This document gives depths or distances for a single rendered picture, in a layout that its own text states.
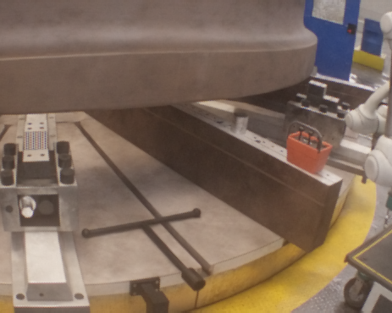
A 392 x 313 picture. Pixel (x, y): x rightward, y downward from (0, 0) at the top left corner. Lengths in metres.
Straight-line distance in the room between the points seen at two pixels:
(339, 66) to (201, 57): 5.30
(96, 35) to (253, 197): 1.12
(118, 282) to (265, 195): 0.89
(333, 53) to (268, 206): 5.27
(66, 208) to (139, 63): 0.72
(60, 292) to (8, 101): 0.88
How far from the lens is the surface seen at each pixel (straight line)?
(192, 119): 2.59
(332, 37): 7.35
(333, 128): 3.18
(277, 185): 2.25
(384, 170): 1.84
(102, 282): 1.87
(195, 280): 1.87
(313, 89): 3.27
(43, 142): 1.89
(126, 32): 2.14
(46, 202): 1.86
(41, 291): 1.66
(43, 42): 2.06
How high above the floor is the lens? 1.53
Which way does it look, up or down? 24 degrees down
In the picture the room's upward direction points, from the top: 8 degrees clockwise
